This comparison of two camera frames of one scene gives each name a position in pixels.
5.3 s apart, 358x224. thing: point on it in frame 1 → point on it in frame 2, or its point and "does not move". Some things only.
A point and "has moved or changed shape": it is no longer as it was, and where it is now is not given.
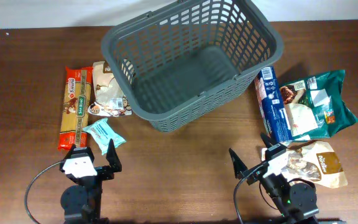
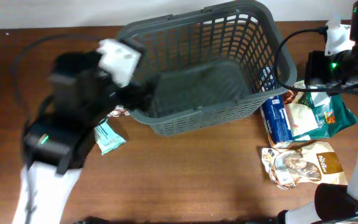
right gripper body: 254,173 → 314,66
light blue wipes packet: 102,133 does not move
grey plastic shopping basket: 183,63 has moved or changed shape
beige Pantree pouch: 316,161 does not move
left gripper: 101,173 → 124,96
